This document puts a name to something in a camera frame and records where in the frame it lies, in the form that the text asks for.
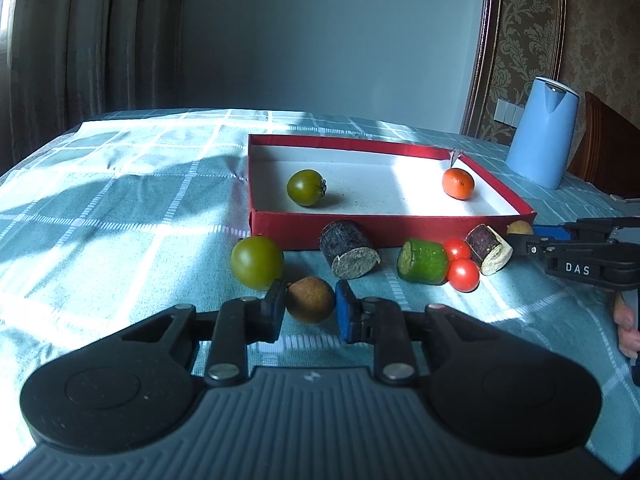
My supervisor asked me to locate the person's right hand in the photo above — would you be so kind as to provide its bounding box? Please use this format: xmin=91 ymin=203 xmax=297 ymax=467
xmin=614 ymin=291 xmax=640 ymax=359

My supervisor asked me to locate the white wall switch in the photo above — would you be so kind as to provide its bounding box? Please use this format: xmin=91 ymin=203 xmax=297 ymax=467
xmin=495 ymin=98 xmax=524 ymax=126

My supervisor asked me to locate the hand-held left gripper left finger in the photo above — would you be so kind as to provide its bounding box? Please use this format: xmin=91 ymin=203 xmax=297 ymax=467
xmin=120 ymin=280 xmax=287 ymax=386

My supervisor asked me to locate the thick dark sugarcane piece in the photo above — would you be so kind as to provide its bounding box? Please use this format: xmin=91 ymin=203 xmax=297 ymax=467
xmin=319 ymin=220 xmax=382 ymax=280

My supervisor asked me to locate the blue electric kettle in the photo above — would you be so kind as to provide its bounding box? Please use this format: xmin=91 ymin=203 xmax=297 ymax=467
xmin=505 ymin=76 xmax=581 ymax=191

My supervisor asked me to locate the green cucumber piece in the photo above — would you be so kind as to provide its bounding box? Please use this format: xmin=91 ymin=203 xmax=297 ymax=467
xmin=397 ymin=238 xmax=449 ymax=286

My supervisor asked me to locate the wooden chair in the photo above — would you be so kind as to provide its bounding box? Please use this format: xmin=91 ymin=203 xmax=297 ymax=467
xmin=569 ymin=91 xmax=640 ymax=201

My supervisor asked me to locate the green tomato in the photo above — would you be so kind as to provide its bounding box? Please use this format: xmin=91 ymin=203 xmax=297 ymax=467
xmin=286 ymin=169 xmax=328 ymax=208
xmin=230 ymin=235 xmax=285 ymax=290

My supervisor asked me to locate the teal checked tablecloth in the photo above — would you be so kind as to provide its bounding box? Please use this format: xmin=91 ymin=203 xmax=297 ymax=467
xmin=0 ymin=107 xmax=640 ymax=480

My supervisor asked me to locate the slim purple sugarcane piece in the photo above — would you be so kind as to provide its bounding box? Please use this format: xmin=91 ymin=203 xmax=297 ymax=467
xmin=465 ymin=224 xmax=514 ymax=277

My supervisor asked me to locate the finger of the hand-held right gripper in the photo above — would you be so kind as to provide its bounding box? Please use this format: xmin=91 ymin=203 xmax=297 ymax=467
xmin=506 ymin=233 xmax=618 ymax=261
xmin=531 ymin=217 xmax=640 ymax=245

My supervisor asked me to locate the orange tangerine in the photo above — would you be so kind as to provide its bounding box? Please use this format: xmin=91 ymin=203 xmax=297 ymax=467
xmin=442 ymin=168 xmax=476 ymax=201

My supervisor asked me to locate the red cherry tomato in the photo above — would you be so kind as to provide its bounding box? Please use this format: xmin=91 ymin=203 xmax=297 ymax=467
xmin=446 ymin=258 xmax=481 ymax=293
xmin=442 ymin=237 xmax=472 ymax=262

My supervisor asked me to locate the brown longan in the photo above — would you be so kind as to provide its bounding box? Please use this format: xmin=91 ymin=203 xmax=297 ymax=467
xmin=285 ymin=276 xmax=335 ymax=323

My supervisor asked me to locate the brown wall moulding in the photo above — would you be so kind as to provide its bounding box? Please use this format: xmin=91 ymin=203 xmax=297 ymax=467
xmin=460 ymin=0 xmax=568 ymax=137

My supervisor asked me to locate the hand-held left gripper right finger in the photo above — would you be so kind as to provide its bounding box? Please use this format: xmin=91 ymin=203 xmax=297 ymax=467
xmin=334 ymin=280 xmax=506 ymax=387

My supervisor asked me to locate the patterned brown curtain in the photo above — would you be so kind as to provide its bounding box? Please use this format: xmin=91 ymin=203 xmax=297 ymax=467
xmin=0 ymin=0 xmax=190 ymax=176

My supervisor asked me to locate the red cardboard box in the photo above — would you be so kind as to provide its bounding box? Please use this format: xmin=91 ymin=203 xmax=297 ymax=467
xmin=247 ymin=133 xmax=538 ymax=252

